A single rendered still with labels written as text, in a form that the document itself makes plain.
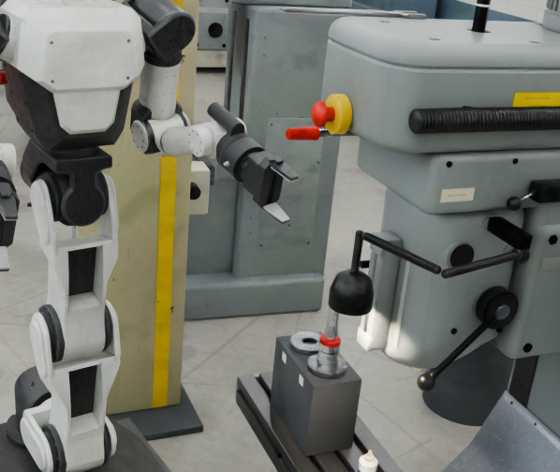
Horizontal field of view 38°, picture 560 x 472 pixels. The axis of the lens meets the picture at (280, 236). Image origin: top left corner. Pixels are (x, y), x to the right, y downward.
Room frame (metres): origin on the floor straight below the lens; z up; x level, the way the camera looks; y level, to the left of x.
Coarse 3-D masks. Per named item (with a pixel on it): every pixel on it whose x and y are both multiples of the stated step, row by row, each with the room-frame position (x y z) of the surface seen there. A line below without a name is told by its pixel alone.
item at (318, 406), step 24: (288, 336) 1.72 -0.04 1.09; (312, 336) 1.70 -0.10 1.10; (288, 360) 1.63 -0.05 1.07; (312, 360) 1.60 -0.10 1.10; (288, 384) 1.62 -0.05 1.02; (312, 384) 1.52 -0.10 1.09; (336, 384) 1.53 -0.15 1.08; (360, 384) 1.56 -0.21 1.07; (288, 408) 1.61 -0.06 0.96; (312, 408) 1.51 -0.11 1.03; (336, 408) 1.54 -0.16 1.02; (312, 432) 1.52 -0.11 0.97; (336, 432) 1.54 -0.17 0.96
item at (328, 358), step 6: (318, 348) 1.59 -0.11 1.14; (324, 348) 1.57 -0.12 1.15; (330, 348) 1.57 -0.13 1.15; (336, 348) 1.57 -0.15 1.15; (318, 354) 1.58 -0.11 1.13; (324, 354) 1.57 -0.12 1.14; (330, 354) 1.57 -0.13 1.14; (336, 354) 1.57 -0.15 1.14; (318, 360) 1.58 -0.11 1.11; (324, 360) 1.57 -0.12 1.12; (330, 360) 1.57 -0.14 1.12; (336, 360) 1.58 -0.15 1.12; (324, 366) 1.57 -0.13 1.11; (330, 366) 1.57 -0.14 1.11; (336, 366) 1.58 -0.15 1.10
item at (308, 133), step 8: (288, 128) 1.30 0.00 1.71; (296, 128) 1.30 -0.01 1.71; (304, 128) 1.31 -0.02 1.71; (312, 128) 1.31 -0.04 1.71; (288, 136) 1.29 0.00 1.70; (296, 136) 1.30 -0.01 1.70; (304, 136) 1.30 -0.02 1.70; (312, 136) 1.31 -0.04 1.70; (320, 136) 1.32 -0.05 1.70; (328, 136) 1.33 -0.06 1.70; (336, 136) 1.33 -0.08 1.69
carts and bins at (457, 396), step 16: (480, 352) 2.99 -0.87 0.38; (496, 352) 2.99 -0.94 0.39; (432, 368) 3.12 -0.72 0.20; (448, 368) 3.05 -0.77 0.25; (464, 368) 3.01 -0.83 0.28; (480, 368) 2.99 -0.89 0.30; (496, 368) 2.99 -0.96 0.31; (448, 384) 3.04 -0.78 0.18; (464, 384) 3.01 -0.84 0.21; (480, 384) 2.99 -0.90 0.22; (496, 384) 3.01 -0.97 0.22; (432, 400) 3.10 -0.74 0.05; (448, 400) 3.04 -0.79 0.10; (464, 400) 3.01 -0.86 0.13; (480, 400) 3.00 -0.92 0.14; (496, 400) 3.02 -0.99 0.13; (448, 416) 3.04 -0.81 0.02; (464, 416) 3.01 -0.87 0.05; (480, 416) 3.01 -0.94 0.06
